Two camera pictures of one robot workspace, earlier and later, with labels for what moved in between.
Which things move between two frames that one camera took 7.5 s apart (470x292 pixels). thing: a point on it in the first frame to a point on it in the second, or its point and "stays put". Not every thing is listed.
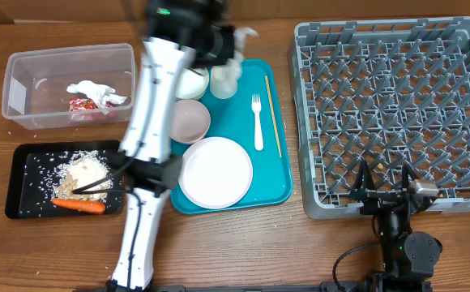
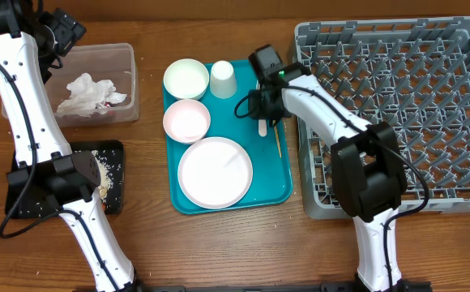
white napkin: x=240 y=36 to x=88 y=96
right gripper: x=362 y=189 to x=263 y=107
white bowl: x=190 y=122 stays put
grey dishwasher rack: x=396 y=92 stays put
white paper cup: x=224 y=80 stays put
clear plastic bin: x=70 y=85 stays put
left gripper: x=226 y=50 to x=66 y=28
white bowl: x=191 y=83 stays put
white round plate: x=216 y=173 stays put
